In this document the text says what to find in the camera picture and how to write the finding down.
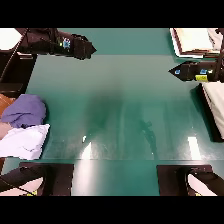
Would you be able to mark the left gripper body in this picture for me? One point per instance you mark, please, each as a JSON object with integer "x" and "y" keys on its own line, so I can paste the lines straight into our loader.
{"x": 83, "y": 48}

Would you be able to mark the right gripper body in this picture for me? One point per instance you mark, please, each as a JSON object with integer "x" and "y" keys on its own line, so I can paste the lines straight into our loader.
{"x": 182, "y": 71}

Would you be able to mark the purple T-shirt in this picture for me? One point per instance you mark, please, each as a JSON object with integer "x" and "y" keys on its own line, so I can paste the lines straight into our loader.
{"x": 26, "y": 110}

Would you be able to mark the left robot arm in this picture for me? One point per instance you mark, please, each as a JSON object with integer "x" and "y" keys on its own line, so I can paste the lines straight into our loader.
{"x": 40, "y": 41}

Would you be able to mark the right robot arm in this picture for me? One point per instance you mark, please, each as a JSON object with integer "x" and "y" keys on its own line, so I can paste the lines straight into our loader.
{"x": 208, "y": 71}

